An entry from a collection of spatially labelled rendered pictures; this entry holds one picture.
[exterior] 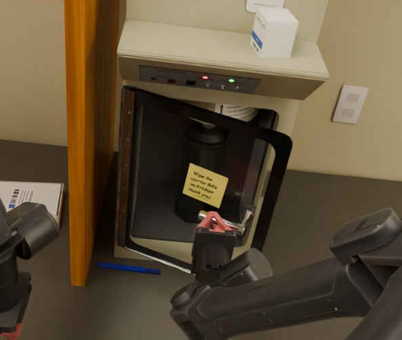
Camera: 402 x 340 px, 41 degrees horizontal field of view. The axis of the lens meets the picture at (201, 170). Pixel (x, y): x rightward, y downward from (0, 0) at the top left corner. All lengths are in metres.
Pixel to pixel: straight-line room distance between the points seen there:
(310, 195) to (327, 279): 1.00
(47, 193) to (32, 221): 0.54
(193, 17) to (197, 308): 0.46
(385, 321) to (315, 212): 1.08
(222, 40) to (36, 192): 0.67
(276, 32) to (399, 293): 0.51
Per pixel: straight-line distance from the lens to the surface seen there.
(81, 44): 0.85
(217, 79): 0.88
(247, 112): 1.05
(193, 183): 1.01
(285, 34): 0.85
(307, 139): 1.59
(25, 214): 0.82
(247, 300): 0.66
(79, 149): 0.96
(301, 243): 1.38
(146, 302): 1.18
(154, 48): 0.83
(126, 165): 1.05
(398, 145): 1.67
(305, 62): 0.87
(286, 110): 1.01
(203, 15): 0.91
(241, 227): 0.98
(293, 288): 0.59
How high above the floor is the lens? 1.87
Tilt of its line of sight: 38 degrees down
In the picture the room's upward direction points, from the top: 10 degrees clockwise
